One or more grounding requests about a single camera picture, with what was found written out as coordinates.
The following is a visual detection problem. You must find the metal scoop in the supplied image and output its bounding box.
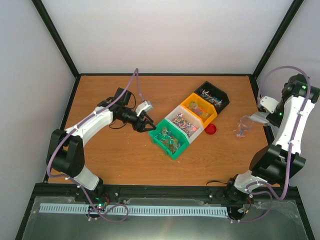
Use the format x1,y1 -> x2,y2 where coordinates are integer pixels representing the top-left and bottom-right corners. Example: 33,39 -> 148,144
249,111 -> 270,126

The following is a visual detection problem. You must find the green candy bin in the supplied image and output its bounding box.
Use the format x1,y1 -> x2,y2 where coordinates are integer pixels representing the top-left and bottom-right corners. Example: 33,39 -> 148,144
148,119 -> 190,160

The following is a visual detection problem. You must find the white candy bin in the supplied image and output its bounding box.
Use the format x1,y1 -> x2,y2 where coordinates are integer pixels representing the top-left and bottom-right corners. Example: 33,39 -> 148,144
164,105 -> 204,144

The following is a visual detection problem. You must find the orange candy bin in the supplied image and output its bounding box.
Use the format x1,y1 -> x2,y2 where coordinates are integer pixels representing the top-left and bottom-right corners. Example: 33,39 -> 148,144
180,93 -> 218,128

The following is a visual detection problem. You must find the black candy bin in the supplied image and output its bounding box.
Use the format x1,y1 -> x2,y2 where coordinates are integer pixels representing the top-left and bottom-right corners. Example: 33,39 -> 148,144
194,81 -> 230,108

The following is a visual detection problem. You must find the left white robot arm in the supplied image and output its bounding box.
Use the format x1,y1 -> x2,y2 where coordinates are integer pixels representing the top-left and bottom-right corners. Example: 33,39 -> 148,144
46,88 -> 156,202

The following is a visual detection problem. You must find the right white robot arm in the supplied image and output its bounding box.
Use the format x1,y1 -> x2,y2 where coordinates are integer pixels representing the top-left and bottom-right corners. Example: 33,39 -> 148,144
223,74 -> 320,203

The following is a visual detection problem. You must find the clear plastic jar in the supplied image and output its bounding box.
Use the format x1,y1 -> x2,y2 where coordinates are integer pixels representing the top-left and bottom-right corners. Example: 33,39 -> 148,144
233,115 -> 254,138

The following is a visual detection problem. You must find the red jar lid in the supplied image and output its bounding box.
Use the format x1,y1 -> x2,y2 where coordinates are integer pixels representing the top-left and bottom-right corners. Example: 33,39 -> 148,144
204,123 -> 217,135

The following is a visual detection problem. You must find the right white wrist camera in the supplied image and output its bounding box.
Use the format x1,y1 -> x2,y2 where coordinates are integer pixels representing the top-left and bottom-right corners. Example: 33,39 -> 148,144
257,96 -> 279,114

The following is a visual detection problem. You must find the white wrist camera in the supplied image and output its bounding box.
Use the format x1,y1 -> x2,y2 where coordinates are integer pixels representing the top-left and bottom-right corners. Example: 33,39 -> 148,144
135,100 -> 153,117
257,96 -> 279,114

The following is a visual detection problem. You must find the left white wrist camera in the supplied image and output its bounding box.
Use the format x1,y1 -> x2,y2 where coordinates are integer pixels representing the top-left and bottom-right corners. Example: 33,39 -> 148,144
135,100 -> 153,117

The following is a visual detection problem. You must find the right black frame post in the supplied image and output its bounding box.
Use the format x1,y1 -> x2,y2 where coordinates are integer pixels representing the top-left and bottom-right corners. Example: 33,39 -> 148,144
252,0 -> 304,80

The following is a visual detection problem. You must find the black frame post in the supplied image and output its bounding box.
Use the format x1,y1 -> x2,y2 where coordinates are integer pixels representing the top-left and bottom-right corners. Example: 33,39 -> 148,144
31,0 -> 80,79
252,0 -> 304,80

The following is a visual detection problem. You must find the light blue cable duct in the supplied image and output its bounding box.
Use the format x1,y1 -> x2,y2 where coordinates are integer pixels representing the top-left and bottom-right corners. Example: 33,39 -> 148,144
38,203 -> 228,218

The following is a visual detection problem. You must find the left black frame post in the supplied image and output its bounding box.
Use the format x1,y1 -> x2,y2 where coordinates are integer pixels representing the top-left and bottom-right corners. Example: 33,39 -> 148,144
31,0 -> 80,79

